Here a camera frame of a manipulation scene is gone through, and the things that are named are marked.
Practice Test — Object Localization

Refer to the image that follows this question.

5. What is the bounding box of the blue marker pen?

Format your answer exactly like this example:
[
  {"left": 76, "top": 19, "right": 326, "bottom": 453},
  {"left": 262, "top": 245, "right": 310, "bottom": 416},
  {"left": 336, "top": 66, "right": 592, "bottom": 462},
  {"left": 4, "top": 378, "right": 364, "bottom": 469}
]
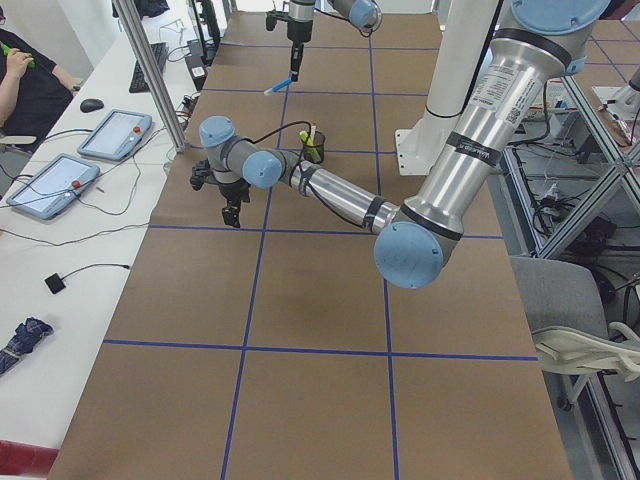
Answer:
[{"left": 263, "top": 78, "right": 292, "bottom": 96}]

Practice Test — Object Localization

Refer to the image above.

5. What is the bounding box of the folded blue umbrella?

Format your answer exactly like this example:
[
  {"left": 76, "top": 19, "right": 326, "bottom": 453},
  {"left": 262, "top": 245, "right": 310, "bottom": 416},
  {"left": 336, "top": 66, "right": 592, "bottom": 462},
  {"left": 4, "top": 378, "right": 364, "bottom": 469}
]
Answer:
[{"left": 1, "top": 317, "right": 54, "bottom": 375}]

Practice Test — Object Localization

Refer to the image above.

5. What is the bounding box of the black mesh pen cup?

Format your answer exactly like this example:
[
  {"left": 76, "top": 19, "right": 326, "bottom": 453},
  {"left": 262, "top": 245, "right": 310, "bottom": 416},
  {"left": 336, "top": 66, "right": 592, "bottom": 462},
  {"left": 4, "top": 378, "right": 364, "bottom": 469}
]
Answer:
[{"left": 299, "top": 131, "right": 326, "bottom": 164}]

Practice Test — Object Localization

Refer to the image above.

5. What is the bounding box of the red marker pen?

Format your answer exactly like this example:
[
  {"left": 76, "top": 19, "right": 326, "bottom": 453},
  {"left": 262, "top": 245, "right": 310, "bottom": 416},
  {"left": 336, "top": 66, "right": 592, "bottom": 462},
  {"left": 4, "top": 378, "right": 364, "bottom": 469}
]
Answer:
[{"left": 308, "top": 124, "right": 316, "bottom": 146}]

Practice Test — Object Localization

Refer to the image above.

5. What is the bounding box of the black computer mouse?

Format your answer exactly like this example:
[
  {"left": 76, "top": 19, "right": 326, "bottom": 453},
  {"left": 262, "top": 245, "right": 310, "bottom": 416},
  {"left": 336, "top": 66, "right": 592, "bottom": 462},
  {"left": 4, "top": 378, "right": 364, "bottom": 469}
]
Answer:
[{"left": 79, "top": 98, "right": 105, "bottom": 113}]

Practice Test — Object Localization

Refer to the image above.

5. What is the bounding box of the near teach pendant tablet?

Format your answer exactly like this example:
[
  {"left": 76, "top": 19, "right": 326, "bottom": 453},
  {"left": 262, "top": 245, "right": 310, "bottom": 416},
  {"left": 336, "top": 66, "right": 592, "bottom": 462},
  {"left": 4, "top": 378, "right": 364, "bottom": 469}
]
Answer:
[{"left": 6, "top": 154, "right": 101, "bottom": 220}]

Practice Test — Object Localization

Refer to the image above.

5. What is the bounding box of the green marker pen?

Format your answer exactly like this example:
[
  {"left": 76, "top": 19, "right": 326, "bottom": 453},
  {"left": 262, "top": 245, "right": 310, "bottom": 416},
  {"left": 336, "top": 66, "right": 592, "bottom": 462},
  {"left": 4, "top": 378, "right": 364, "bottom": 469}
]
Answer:
[{"left": 299, "top": 130, "right": 319, "bottom": 163}]

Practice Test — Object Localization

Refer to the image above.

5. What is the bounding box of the brown paper table cover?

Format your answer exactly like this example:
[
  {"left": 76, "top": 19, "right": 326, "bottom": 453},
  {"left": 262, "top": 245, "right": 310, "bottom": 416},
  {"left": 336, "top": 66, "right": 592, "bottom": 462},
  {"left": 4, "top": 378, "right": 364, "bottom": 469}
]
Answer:
[{"left": 47, "top": 9, "right": 575, "bottom": 480}]

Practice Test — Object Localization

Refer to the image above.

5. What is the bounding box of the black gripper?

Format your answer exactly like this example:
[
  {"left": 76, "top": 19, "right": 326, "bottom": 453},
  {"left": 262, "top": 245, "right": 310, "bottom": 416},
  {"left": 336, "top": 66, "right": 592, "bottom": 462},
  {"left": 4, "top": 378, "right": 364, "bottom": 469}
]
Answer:
[
  {"left": 218, "top": 179, "right": 250, "bottom": 228},
  {"left": 287, "top": 21, "right": 312, "bottom": 82}
]

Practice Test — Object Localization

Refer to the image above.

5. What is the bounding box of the aluminium frame post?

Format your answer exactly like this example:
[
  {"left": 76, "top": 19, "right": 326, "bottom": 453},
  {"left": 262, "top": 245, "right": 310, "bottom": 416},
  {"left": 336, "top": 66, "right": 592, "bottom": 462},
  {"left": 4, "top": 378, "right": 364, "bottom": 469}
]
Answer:
[{"left": 113, "top": 0, "right": 186, "bottom": 153}]

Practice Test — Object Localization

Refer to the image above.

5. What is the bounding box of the small black square device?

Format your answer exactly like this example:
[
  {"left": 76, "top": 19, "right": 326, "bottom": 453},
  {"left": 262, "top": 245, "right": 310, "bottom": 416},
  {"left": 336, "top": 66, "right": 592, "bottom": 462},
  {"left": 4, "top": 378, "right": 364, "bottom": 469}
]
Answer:
[{"left": 44, "top": 273, "right": 66, "bottom": 294}]

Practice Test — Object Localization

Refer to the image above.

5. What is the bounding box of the grey office chair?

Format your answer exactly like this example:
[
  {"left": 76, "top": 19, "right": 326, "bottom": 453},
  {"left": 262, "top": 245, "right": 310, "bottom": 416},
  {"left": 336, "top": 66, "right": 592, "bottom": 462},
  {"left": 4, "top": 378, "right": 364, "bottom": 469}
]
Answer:
[{"left": 510, "top": 256, "right": 639, "bottom": 411}]

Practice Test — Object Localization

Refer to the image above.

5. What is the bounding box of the teach pendant tablet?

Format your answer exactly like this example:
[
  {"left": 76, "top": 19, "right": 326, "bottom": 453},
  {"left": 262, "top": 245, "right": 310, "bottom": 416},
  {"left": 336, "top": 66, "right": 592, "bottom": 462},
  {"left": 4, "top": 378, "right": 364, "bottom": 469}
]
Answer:
[
  {"left": 6, "top": 154, "right": 101, "bottom": 220},
  {"left": 77, "top": 109, "right": 152, "bottom": 162}
]

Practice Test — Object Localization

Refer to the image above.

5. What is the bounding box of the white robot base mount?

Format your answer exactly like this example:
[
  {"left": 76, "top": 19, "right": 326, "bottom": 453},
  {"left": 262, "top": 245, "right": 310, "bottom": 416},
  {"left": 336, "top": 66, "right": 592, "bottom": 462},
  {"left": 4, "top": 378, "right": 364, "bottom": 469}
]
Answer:
[{"left": 395, "top": 0, "right": 506, "bottom": 176}]

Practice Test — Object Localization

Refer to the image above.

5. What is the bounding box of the far teach pendant tablet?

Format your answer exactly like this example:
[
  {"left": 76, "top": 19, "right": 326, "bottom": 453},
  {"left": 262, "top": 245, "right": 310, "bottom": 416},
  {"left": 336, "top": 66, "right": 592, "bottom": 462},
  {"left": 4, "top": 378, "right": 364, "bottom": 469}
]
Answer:
[{"left": 77, "top": 109, "right": 152, "bottom": 162}]

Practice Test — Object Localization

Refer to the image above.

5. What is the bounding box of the seated person in black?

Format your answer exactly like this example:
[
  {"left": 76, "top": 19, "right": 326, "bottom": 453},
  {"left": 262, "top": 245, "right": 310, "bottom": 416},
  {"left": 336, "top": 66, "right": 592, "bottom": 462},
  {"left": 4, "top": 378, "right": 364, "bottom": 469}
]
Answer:
[{"left": 1, "top": 29, "right": 77, "bottom": 152}]

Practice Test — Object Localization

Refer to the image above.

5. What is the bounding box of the black keyboard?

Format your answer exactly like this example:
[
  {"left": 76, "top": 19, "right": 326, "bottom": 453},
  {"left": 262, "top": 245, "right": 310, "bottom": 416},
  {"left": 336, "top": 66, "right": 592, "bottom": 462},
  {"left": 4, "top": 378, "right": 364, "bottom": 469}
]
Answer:
[{"left": 128, "top": 41, "right": 169, "bottom": 94}]

